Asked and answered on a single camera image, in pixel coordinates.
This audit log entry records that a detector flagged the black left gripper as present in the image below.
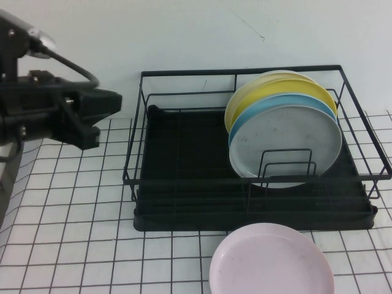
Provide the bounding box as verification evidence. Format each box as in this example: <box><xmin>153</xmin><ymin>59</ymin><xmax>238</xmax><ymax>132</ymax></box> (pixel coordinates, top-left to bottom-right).
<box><xmin>0</xmin><ymin>70</ymin><xmax>124</xmax><ymax>151</ymax></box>

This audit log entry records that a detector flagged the grey plate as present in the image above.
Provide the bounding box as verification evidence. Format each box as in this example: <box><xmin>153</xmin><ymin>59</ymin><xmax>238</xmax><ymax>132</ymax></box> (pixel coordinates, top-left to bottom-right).
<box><xmin>228</xmin><ymin>104</ymin><xmax>343</xmax><ymax>189</ymax></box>

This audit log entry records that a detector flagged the cream plate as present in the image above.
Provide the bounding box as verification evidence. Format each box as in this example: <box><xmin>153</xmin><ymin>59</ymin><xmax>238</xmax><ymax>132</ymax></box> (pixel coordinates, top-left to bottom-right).
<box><xmin>224</xmin><ymin>69</ymin><xmax>320</xmax><ymax>135</ymax></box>

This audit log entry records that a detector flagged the light blue plate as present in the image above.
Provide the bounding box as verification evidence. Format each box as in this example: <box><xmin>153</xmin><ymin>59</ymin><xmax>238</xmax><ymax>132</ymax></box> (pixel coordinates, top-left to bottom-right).
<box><xmin>227</xmin><ymin>92</ymin><xmax>338</xmax><ymax>145</ymax></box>

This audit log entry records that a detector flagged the yellow plate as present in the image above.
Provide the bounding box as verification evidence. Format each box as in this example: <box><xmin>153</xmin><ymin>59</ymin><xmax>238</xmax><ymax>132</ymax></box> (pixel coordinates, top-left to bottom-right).
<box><xmin>230</xmin><ymin>78</ymin><xmax>338</xmax><ymax>135</ymax></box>

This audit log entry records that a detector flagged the pink plate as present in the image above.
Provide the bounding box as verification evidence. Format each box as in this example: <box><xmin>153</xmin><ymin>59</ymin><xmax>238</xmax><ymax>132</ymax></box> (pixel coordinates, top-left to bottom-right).
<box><xmin>208</xmin><ymin>222</ymin><xmax>336</xmax><ymax>294</ymax></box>

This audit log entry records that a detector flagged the white black-grid tablecloth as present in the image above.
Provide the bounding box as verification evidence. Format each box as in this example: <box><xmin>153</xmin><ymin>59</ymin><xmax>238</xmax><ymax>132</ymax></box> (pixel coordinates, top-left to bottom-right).
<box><xmin>0</xmin><ymin>110</ymin><xmax>392</xmax><ymax>294</ymax></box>

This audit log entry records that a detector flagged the black plastic drip tray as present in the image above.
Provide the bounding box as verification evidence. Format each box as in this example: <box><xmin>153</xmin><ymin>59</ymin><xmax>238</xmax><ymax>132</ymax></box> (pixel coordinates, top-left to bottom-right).
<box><xmin>133</xmin><ymin>104</ymin><xmax>377</xmax><ymax>232</ymax></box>

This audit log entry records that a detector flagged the grey box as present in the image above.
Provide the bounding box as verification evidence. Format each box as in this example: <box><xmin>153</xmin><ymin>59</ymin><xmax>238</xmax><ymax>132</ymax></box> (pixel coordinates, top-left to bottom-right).
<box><xmin>0</xmin><ymin>142</ymin><xmax>25</xmax><ymax>230</ymax></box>

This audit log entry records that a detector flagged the black camera cable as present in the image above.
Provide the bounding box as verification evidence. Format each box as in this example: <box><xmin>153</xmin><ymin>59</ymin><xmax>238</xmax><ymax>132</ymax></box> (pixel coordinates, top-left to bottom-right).
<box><xmin>29</xmin><ymin>48</ymin><xmax>100</xmax><ymax>89</ymax></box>

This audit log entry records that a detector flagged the black wire dish rack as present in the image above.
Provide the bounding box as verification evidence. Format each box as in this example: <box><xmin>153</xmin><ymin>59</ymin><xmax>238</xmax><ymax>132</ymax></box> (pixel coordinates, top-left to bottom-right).
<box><xmin>122</xmin><ymin>64</ymin><xmax>392</xmax><ymax>203</ymax></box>

